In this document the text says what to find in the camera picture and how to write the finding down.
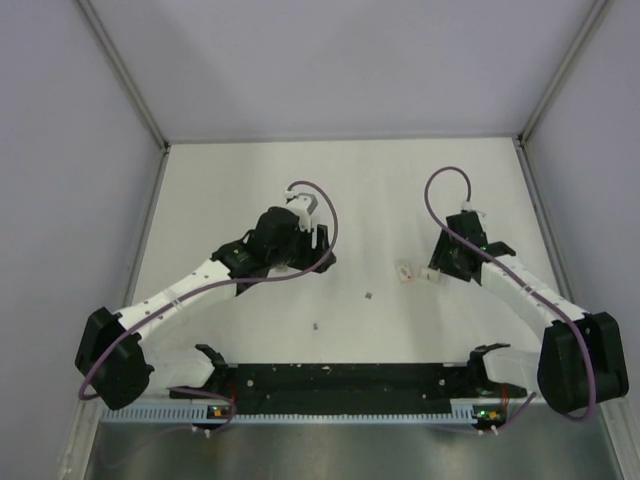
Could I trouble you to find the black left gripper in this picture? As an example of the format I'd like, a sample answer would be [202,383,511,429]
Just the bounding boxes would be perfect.
[268,221,335,273]

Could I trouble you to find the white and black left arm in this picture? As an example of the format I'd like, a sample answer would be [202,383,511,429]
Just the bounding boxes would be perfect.
[74,207,339,410]

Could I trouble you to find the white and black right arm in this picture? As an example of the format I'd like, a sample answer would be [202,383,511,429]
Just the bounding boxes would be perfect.
[429,210,629,415]

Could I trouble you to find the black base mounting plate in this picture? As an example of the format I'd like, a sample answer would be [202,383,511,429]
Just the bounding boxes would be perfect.
[201,363,511,415]

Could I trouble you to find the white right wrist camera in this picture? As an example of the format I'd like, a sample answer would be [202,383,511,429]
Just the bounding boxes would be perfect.
[461,201,486,218]

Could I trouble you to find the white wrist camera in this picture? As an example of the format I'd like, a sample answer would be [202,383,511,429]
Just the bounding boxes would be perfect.
[461,201,486,218]
[284,190,318,232]

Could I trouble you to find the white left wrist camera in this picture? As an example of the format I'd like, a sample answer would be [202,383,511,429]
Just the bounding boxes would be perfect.
[284,190,318,232]

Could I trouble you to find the light blue slotted cable duct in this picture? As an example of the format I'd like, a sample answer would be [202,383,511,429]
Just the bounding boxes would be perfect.
[101,403,478,425]

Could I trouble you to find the aluminium frame post right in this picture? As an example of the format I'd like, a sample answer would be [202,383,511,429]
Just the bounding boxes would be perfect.
[517,0,614,147]

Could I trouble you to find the aluminium frame post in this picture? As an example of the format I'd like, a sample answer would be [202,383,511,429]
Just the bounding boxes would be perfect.
[72,0,169,153]
[517,0,614,147]

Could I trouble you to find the aluminium frame post left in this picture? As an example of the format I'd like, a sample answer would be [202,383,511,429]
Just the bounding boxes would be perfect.
[72,0,169,153]

